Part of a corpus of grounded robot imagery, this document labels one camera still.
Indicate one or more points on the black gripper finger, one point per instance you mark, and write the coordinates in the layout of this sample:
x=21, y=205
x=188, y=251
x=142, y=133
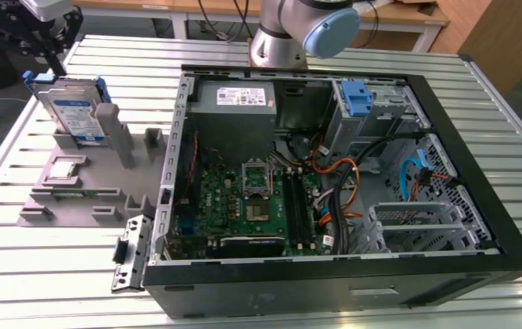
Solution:
x=70, y=31
x=13, y=39

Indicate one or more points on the hard disk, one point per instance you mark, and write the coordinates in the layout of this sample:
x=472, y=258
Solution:
x=74, y=113

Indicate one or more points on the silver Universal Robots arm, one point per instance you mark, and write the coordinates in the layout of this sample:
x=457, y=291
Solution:
x=273, y=20

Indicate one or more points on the wooden top white desk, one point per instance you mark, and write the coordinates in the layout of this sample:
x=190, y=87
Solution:
x=415, y=15
x=150, y=7

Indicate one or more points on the silver CPU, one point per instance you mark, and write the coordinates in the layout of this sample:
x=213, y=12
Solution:
x=62, y=168

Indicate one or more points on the grey power supply unit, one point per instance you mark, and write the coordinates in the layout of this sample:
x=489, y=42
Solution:
x=232, y=130

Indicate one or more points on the green RAM stick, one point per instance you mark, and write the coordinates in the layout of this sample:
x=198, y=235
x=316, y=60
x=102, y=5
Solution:
x=81, y=193

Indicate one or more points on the grey plastic parts rack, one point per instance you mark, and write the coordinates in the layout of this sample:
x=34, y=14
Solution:
x=104, y=192

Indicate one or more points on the green motherboard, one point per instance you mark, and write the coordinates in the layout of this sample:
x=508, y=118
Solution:
x=216, y=205

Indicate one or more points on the blue plastic drive carrier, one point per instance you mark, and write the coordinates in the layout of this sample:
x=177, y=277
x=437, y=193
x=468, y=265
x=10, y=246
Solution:
x=356, y=99

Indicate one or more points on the CPU socket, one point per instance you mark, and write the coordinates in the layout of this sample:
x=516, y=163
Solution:
x=258, y=211

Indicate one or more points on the black RAM slot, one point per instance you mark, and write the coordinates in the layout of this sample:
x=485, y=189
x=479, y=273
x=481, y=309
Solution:
x=304, y=205
x=291, y=205

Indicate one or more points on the grey metal drive cage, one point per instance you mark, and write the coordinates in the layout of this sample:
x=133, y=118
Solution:
x=379, y=123

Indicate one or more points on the black graphics card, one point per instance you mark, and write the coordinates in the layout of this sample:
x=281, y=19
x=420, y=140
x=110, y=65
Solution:
x=246, y=246

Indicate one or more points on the black open PC case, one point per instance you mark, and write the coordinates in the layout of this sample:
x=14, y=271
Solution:
x=287, y=291

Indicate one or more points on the brown wooden cabinet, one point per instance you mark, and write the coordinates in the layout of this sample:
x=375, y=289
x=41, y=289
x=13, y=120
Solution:
x=507, y=34

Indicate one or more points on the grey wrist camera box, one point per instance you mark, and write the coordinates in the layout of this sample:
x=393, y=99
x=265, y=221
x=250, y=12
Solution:
x=45, y=8

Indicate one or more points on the grey metal slot retainer bracket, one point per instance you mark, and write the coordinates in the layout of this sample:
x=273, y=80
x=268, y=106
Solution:
x=138, y=240

